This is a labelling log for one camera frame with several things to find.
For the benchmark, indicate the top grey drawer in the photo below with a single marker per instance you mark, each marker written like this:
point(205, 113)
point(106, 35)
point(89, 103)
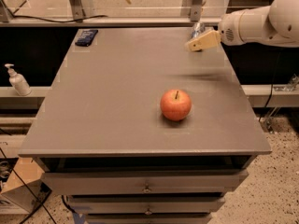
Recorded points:
point(151, 182)

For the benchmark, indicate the cardboard box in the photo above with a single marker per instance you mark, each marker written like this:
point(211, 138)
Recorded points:
point(19, 193)

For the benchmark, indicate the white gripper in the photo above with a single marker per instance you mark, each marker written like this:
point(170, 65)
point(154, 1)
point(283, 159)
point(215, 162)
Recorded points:
point(228, 31)

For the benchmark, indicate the grey drawer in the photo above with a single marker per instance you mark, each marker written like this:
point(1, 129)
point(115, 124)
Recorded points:
point(146, 204)
point(149, 219)
point(151, 182)

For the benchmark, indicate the silver blue redbull can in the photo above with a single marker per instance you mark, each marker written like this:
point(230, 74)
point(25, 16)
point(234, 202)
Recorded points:
point(197, 29)

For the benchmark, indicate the middle grey drawer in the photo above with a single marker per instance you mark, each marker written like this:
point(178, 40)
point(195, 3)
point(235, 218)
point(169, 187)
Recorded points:
point(146, 204)

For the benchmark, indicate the grey drawer cabinet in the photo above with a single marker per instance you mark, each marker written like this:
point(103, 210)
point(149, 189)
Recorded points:
point(102, 113)

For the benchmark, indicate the white pump lotion bottle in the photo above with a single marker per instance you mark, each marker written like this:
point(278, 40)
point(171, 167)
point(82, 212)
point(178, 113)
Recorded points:
point(17, 81)

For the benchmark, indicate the red apple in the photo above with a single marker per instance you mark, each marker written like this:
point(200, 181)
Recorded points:
point(175, 105)

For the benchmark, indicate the left metal bracket post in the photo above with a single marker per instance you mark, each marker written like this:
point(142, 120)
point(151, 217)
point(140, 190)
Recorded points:
point(77, 9)

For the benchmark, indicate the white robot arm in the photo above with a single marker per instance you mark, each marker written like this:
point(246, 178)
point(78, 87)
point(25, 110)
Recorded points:
point(275, 25)

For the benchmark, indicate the dark blue rxbar wrapper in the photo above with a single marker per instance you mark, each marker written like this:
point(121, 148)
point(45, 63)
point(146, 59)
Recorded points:
point(86, 38)

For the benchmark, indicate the bottom grey drawer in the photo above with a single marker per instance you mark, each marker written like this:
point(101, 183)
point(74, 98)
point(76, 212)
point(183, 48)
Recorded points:
point(149, 219)

